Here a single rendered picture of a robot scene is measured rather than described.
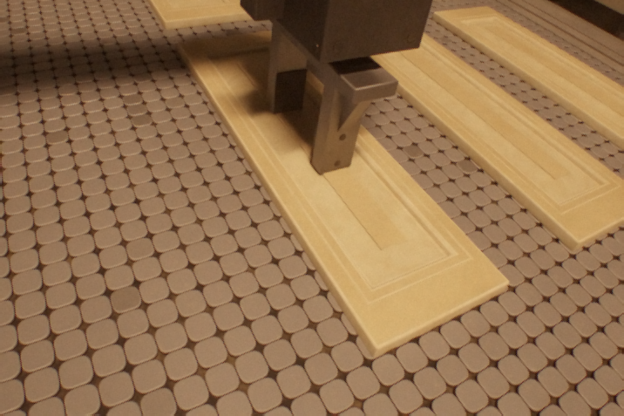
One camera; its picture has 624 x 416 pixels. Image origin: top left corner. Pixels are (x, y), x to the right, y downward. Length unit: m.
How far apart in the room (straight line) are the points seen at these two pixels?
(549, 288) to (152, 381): 0.46
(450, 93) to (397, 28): 0.38
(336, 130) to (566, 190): 0.37
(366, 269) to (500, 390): 0.18
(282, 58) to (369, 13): 0.22
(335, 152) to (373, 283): 0.18
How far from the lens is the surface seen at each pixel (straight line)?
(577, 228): 0.72
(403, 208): 0.63
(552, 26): 1.42
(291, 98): 0.73
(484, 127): 0.83
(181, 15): 1.03
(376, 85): 0.53
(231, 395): 0.48
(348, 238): 0.57
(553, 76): 1.10
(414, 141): 0.77
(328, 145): 0.61
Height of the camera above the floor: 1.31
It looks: 41 degrees down
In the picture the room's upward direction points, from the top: 9 degrees clockwise
